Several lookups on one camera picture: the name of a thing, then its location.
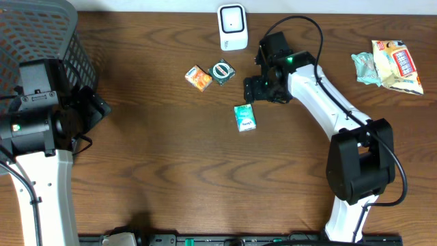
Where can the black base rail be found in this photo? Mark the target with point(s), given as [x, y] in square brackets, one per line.
[154, 237]

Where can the white barcode scanner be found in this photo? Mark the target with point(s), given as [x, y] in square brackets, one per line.
[232, 26]

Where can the teal Kleenex tissue packet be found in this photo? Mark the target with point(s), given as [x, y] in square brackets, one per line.
[245, 118]

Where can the yellow snack bag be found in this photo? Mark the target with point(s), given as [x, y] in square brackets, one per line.
[395, 67]

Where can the dark grey plastic basket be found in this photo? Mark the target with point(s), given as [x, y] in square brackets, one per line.
[41, 51]

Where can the dark green round-logo packet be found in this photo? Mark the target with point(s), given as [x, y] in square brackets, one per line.
[222, 72]

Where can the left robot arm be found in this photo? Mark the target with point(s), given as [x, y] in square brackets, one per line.
[56, 110]

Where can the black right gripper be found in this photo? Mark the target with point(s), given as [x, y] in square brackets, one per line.
[252, 90]

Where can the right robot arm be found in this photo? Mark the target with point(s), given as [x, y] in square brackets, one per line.
[359, 165]

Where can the orange tissue packet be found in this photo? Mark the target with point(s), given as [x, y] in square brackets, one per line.
[198, 78]

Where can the teal wipes packet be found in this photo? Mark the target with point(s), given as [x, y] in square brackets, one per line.
[365, 69]

